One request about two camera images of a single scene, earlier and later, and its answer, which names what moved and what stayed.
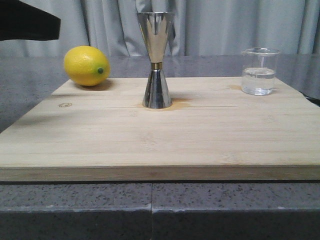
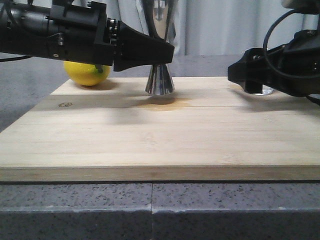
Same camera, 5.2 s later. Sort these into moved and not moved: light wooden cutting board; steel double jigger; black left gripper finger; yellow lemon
Moved: steel double jigger; black left gripper finger
Not moved: yellow lemon; light wooden cutting board
